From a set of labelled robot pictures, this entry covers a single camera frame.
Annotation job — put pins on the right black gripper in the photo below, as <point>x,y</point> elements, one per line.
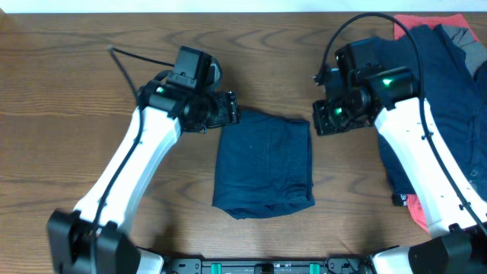
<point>323,123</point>

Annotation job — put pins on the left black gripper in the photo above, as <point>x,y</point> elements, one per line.
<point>229,111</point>

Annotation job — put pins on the navy blue shorts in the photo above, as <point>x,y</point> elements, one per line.
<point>264,167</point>

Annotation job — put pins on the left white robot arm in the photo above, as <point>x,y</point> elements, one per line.
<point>94,237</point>

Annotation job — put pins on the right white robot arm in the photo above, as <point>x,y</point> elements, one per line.
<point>455,213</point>

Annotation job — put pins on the navy garment on pile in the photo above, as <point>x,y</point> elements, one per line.
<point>457,100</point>

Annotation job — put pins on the red garment on pile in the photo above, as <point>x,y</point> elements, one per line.
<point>411,201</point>

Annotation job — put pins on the grey garment on pile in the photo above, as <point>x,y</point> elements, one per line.
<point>475,52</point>

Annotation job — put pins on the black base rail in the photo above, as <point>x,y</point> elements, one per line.
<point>333,264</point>

